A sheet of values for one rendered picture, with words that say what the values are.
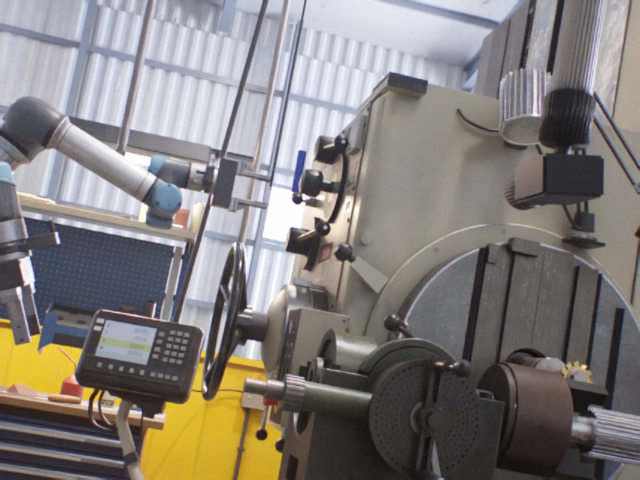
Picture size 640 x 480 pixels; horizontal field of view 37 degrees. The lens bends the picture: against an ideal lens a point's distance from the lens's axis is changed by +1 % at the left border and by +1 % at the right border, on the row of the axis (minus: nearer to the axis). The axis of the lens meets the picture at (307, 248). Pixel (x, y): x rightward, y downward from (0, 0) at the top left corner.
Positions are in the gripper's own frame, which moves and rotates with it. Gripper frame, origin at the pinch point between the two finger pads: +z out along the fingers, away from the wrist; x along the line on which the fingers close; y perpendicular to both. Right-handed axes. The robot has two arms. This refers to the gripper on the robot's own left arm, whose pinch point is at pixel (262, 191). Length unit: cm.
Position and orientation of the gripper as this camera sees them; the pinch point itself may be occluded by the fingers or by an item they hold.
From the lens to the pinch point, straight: 257.9
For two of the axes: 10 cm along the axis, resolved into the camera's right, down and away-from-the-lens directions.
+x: -1.8, 9.7, -1.3
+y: -1.9, 1.0, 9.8
